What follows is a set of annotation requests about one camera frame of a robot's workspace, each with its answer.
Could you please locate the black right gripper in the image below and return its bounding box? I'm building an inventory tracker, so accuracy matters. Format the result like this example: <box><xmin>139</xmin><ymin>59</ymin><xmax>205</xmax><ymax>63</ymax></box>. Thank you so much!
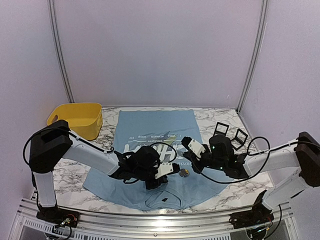
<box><xmin>183</xmin><ymin>144</ymin><xmax>227</xmax><ymax>175</ymax></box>

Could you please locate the black brooch box lid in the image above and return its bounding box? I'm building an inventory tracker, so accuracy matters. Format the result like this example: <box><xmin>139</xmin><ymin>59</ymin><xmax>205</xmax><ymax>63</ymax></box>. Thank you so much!
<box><xmin>231</xmin><ymin>128</ymin><xmax>248</xmax><ymax>151</ymax></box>

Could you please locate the light blue printed t-shirt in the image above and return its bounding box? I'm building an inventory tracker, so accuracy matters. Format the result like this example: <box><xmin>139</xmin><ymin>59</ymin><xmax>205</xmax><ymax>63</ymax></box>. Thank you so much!
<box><xmin>83</xmin><ymin>110</ymin><xmax>231</xmax><ymax>211</ymax></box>

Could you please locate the round white brooch badge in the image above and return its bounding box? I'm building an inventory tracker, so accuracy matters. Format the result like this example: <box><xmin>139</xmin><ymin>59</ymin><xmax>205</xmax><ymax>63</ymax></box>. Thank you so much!
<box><xmin>178</xmin><ymin>168</ymin><xmax>190</xmax><ymax>178</ymax></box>

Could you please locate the black brooch box base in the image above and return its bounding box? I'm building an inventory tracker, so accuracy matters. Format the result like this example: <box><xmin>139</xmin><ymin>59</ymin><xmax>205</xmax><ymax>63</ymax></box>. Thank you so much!
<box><xmin>213</xmin><ymin>122</ymin><xmax>230</xmax><ymax>137</ymax></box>

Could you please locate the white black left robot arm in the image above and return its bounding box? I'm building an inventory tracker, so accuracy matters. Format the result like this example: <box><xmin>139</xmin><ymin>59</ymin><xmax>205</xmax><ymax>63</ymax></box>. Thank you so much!
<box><xmin>22</xmin><ymin>120</ymin><xmax>174</xmax><ymax>225</ymax></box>

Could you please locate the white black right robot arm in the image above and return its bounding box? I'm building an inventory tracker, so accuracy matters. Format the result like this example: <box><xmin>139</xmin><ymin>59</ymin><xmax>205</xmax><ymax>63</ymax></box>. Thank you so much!
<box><xmin>181</xmin><ymin>131</ymin><xmax>320</xmax><ymax>229</ymax></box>

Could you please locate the yellow plastic basket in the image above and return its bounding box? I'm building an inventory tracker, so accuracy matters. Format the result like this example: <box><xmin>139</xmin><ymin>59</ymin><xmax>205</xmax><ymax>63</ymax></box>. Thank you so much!
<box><xmin>46</xmin><ymin>102</ymin><xmax>103</xmax><ymax>141</ymax></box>

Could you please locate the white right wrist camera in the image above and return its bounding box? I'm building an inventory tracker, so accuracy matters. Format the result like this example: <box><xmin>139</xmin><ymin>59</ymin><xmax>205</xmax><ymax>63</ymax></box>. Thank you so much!
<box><xmin>181</xmin><ymin>136</ymin><xmax>206</xmax><ymax>159</ymax></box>

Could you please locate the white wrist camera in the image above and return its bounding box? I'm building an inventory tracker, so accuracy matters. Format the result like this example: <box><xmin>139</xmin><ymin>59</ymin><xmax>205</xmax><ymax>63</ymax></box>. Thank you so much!
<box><xmin>181</xmin><ymin>136</ymin><xmax>206</xmax><ymax>159</ymax></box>
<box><xmin>154</xmin><ymin>162</ymin><xmax>180</xmax><ymax>179</ymax></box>

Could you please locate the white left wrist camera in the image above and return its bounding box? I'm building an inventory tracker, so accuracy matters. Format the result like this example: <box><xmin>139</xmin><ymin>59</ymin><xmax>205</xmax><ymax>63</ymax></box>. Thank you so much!
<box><xmin>154</xmin><ymin>162</ymin><xmax>180</xmax><ymax>179</ymax></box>

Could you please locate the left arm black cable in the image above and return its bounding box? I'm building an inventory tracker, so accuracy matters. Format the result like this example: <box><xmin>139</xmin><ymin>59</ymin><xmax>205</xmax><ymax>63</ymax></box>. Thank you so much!
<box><xmin>22</xmin><ymin>124</ymin><xmax>176</xmax><ymax>185</ymax></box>

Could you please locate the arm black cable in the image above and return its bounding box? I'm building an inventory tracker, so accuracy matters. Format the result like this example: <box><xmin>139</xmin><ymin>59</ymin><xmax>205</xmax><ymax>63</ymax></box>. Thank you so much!
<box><xmin>22</xmin><ymin>124</ymin><xmax>176</xmax><ymax>185</ymax></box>
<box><xmin>192</xmin><ymin>136</ymin><xmax>271</xmax><ymax>185</ymax></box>

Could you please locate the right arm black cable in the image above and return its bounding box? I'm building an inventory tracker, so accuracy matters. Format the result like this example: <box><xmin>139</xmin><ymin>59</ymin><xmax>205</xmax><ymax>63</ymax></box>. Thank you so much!
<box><xmin>192</xmin><ymin>136</ymin><xmax>271</xmax><ymax>185</ymax></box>

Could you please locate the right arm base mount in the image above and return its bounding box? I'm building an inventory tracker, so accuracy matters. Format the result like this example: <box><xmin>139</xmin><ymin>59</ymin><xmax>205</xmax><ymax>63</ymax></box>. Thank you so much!
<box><xmin>229</xmin><ymin>210</ymin><xmax>274</xmax><ymax>229</ymax></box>

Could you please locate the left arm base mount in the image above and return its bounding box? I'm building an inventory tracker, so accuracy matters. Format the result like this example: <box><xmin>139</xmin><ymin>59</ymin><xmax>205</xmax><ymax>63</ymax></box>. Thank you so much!
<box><xmin>36</xmin><ymin>207</ymin><xmax>80</xmax><ymax>228</ymax></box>

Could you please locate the aluminium front rail frame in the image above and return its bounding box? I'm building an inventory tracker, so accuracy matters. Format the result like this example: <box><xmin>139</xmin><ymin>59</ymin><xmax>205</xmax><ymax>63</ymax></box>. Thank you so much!
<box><xmin>8</xmin><ymin>198</ymin><xmax>299</xmax><ymax>240</ymax></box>

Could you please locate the right aluminium corner post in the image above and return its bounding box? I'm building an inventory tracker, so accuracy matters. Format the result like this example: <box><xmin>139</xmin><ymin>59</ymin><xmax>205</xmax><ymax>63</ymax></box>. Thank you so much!
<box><xmin>236</xmin><ymin>0</ymin><xmax>269</xmax><ymax>114</ymax></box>

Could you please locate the aluminium corner post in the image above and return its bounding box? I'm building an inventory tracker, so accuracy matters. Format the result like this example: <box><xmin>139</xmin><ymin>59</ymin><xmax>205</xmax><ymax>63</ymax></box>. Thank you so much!
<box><xmin>47</xmin><ymin>0</ymin><xmax>75</xmax><ymax>103</ymax></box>
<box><xmin>236</xmin><ymin>0</ymin><xmax>269</xmax><ymax>114</ymax></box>

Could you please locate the left aluminium corner post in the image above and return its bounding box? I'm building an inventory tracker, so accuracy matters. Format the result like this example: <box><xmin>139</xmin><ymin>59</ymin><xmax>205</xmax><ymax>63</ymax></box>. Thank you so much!
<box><xmin>47</xmin><ymin>0</ymin><xmax>75</xmax><ymax>103</ymax></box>

